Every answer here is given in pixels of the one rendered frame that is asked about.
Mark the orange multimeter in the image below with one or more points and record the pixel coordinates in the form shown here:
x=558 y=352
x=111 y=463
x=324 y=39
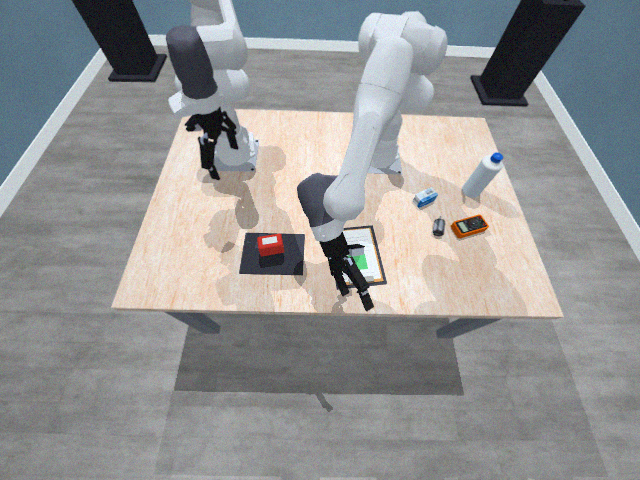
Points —
x=469 y=226

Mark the white bottle with blue cap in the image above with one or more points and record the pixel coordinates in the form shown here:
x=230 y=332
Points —
x=484 y=173

